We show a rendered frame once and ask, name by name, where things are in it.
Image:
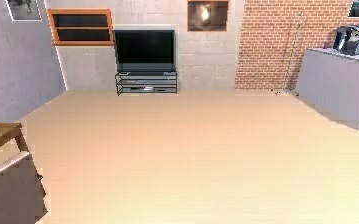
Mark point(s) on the grey counter cabinet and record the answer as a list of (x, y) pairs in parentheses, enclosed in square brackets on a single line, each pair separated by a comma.
[(333, 85)]

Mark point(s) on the black coffee machine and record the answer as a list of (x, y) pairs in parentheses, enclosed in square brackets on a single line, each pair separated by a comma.
[(351, 39)]

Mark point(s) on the thin grey floor lamp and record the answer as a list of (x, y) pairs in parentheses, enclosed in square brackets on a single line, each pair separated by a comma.
[(291, 56)]

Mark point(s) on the brown wooden table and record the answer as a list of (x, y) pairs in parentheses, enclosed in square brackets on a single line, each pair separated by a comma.
[(2, 135)]

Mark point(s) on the white framed grey picture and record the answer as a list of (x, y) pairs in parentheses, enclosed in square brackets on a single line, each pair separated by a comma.
[(23, 9)]

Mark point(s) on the orange wooden wall shelf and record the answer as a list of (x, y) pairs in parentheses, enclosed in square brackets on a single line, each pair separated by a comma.
[(81, 26)]

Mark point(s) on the black television set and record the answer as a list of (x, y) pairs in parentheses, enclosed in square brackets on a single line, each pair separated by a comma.
[(144, 50)]

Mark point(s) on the orange framed brown picture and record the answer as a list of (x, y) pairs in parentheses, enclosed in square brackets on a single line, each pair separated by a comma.
[(207, 15)]

